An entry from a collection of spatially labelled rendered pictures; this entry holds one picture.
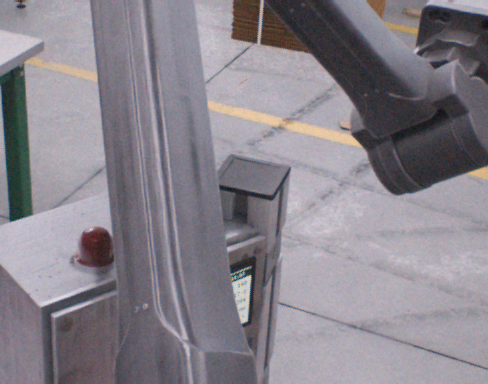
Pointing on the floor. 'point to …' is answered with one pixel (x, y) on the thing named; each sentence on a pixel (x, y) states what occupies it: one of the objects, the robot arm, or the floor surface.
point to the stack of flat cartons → (260, 32)
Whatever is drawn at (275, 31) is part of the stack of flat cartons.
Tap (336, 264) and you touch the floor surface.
